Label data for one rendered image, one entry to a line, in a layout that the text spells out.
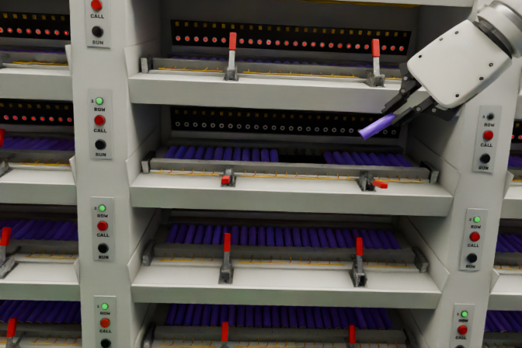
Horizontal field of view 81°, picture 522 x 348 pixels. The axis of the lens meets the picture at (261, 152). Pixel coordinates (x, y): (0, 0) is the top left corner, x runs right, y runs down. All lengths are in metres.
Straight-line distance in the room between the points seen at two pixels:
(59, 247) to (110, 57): 0.41
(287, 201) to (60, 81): 0.46
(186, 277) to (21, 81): 0.47
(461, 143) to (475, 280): 0.27
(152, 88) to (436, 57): 0.46
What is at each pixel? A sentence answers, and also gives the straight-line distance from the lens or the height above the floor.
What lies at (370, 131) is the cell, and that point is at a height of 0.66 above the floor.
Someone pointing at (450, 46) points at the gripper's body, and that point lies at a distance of 0.55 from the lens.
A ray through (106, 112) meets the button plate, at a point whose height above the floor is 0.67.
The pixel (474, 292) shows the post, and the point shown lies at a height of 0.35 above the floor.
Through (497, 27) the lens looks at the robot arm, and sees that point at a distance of 0.53.
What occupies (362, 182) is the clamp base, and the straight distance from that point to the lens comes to 0.62.
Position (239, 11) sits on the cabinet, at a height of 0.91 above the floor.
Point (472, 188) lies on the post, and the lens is 0.70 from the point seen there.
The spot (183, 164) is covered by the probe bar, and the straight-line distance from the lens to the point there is 0.62.
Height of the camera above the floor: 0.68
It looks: 7 degrees down
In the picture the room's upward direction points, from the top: 2 degrees clockwise
